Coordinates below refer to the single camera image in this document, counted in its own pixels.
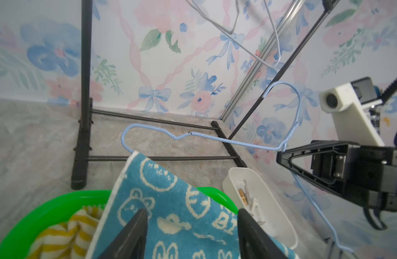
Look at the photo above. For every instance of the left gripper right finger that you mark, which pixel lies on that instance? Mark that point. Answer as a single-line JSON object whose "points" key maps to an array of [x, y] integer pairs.
{"points": [[254, 242]]}

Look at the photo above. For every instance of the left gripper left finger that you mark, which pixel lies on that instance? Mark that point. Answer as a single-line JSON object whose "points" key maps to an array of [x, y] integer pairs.
{"points": [[130, 243]]}

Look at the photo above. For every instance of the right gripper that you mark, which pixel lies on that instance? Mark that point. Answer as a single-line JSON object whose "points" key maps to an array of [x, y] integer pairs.
{"points": [[363, 175]]}

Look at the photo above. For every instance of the white clothespin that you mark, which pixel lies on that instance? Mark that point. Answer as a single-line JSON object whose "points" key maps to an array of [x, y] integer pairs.
{"points": [[256, 212]]}

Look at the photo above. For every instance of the orange clothespin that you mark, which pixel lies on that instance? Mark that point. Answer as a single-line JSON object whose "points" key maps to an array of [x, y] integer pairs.
{"points": [[243, 196]]}

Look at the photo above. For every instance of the teal patterned towel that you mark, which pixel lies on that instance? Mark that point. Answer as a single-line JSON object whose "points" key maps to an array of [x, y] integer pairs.
{"points": [[183, 223]]}

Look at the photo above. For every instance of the yellow striped towel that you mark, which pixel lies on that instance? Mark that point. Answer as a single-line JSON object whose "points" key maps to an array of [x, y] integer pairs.
{"points": [[68, 240]]}

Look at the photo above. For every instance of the white plastic bin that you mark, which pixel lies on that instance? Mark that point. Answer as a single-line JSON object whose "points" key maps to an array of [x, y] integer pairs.
{"points": [[277, 224]]}

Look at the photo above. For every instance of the green plastic basket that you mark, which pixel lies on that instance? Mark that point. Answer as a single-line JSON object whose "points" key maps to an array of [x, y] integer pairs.
{"points": [[18, 242]]}

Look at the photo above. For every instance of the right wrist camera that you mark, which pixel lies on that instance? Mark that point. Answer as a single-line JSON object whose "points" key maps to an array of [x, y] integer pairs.
{"points": [[347, 105]]}

